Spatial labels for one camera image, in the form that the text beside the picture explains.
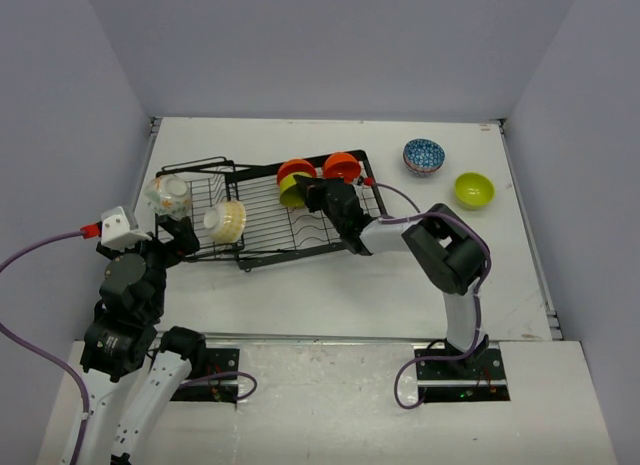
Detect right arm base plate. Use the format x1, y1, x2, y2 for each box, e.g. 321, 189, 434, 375
415, 345, 511, 404

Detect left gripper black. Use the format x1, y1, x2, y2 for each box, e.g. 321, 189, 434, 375
98, 213, 199, 318

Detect white bowl leaf pattern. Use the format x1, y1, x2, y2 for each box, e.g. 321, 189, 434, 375
143, 174, 192, 219

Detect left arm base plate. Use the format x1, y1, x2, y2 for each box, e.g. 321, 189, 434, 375
167, 346, 241, 410

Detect blue patterned bowl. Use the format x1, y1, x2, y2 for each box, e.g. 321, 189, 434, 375
402, 138, 446, 177

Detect white bowl yellow dots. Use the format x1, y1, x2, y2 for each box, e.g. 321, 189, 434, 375
203, 200, 247, 245

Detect green bowl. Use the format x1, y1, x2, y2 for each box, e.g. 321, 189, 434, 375
454, 172, 495, 210
279, 174, 304, 208

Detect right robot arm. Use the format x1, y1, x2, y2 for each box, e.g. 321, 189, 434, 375
295, 175, 491, 378

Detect orange bowl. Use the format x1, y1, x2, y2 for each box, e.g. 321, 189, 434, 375
276, 158, 317, 184
322, 152, 361, 183

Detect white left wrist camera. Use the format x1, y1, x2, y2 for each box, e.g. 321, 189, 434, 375
100, 206, 152, 251

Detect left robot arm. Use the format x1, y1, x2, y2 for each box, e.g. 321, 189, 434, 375
61, 207, 208, 464

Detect black wire dish rack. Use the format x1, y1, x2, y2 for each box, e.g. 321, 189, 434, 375
156, 150, 387, 271

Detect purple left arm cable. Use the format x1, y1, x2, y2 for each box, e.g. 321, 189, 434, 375
0, 223, 104, 465

